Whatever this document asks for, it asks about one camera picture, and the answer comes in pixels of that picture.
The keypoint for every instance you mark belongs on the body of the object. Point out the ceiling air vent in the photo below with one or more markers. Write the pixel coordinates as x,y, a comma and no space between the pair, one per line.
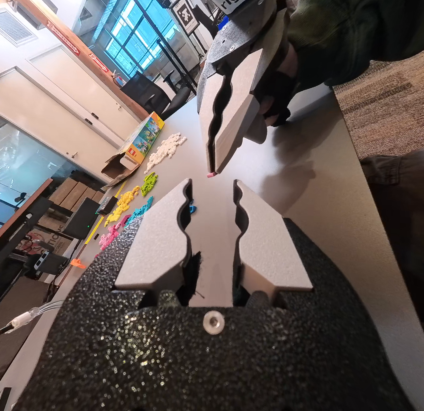
15,27

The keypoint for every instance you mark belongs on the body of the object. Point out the yellow tape strip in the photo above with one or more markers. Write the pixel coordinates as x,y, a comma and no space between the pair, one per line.
96,227

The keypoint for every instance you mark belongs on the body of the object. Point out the blue lego brick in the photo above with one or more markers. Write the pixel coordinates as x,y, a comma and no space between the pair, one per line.
192,207

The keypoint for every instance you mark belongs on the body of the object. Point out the pile of lime lego bricks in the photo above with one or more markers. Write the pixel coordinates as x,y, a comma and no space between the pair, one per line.
149,184

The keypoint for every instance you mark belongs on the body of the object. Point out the pile of yellow lego bricks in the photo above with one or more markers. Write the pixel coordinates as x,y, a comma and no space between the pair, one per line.
124,204

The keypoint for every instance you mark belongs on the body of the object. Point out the small black box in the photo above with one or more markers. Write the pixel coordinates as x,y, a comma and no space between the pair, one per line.
106,205

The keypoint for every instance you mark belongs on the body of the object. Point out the pile of cyan lego bricks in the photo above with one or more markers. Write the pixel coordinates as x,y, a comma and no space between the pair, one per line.
140,210

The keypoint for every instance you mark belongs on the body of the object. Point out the black device with green light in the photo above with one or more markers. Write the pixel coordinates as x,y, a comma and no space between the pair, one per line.
81,217

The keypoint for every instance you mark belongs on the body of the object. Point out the pile of white lego bricks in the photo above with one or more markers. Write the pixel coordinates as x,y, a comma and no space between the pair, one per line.
164,151

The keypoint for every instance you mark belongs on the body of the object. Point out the orange lego piece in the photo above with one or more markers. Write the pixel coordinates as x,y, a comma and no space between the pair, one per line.
77,262

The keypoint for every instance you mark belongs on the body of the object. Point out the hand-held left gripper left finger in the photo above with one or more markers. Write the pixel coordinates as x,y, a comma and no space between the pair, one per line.
155,238

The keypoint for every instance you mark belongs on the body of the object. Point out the printed tag sign on stand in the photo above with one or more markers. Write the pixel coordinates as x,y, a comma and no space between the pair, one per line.
185,13

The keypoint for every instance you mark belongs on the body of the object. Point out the person's right forearm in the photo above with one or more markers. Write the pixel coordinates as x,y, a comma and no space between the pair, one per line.
347,27

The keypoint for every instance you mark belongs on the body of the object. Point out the person's right hand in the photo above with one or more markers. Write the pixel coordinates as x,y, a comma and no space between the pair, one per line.
290,61

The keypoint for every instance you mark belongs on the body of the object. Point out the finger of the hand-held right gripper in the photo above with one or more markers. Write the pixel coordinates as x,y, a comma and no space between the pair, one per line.
207,109
235,119

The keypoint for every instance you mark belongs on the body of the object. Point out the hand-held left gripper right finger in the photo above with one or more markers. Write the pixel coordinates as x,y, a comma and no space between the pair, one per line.
275,248

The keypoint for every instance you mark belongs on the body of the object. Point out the black office chair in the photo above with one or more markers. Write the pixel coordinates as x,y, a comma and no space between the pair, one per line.
145,91
180,98

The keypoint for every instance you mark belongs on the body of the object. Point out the person's leg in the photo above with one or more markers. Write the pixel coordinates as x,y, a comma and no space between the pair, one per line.
397,202

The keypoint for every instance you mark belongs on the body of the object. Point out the large window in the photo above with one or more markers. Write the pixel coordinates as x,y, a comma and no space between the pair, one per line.
139,30

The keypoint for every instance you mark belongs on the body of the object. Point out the wooden beam with red labels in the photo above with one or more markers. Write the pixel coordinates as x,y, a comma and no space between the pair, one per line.
76,50

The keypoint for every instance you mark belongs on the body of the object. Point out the pile of pink lego bricks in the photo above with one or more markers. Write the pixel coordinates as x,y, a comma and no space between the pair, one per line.
111,234

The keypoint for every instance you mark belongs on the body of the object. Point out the colourful lego set box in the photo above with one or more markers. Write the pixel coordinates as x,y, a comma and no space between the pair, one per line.
145,133

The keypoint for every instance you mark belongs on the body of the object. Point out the dark desk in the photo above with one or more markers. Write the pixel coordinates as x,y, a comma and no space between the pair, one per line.
20,219

